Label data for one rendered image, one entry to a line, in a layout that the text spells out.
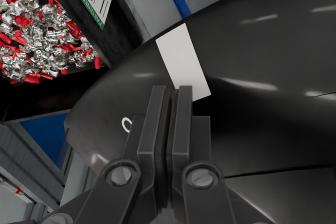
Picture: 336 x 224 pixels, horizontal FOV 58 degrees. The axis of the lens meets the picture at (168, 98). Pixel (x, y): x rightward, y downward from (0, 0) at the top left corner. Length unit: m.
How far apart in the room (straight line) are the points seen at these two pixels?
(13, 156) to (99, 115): 0.40
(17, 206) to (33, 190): 0.59
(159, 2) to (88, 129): 1.11
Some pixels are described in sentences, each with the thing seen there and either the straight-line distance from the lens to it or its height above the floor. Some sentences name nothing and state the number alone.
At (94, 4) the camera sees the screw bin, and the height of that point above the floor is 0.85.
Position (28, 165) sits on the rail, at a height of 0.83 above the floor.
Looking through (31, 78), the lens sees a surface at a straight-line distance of 0.33.
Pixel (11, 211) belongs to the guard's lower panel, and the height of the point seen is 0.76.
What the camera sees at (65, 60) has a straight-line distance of 0.29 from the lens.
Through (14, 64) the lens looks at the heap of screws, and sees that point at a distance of 0.33.
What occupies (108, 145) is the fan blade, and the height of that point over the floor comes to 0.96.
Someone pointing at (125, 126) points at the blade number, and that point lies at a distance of 0.17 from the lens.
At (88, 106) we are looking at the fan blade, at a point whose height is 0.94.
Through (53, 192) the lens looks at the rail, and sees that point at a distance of 0.72.
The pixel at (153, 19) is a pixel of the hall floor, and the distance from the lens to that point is 1.34.
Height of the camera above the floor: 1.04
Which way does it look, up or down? 37 degrees down
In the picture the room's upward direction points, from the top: 176 degrees counter-clockwise
